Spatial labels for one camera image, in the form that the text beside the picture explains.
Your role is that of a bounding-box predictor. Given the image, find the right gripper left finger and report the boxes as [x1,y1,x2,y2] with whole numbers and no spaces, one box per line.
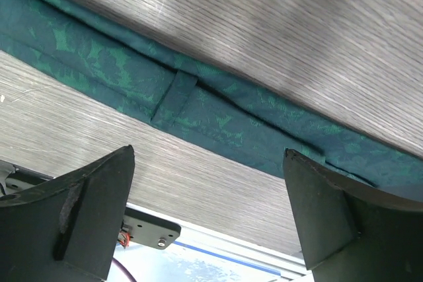
[1,145,135,282]

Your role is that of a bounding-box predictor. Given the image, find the dark green tie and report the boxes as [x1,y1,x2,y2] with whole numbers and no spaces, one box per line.
[1,0,422,188]

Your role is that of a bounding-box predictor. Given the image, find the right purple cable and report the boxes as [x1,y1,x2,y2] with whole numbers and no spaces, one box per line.
[110,257,138,282]

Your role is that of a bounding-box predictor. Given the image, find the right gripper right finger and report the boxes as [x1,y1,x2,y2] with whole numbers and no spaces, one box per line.
[283,149,422,281]

